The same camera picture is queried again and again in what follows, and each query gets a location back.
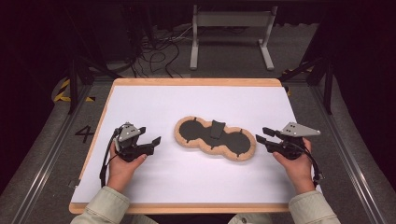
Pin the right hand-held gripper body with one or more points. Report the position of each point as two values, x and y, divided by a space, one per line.
295 130

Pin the person's pale jacket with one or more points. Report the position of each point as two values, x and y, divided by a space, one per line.
249 219

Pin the person's right hand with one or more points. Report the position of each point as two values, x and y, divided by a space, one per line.
297 172

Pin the black tripod stand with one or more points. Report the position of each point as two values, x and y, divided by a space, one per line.
73 81
327 84

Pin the white work board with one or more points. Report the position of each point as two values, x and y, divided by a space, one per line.
193 102

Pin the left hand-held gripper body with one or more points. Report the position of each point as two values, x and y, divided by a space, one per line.
129 132

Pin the yellow black floor tape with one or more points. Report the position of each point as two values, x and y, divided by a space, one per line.
63 90

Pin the person's left hand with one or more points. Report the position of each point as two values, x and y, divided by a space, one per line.
123 172

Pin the grey metal stand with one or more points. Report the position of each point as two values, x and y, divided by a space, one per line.
232 19

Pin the small metal table bracket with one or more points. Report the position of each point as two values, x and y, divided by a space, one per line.
74 183

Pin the metal floor rail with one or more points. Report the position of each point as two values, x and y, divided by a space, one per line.
46 165
351 168

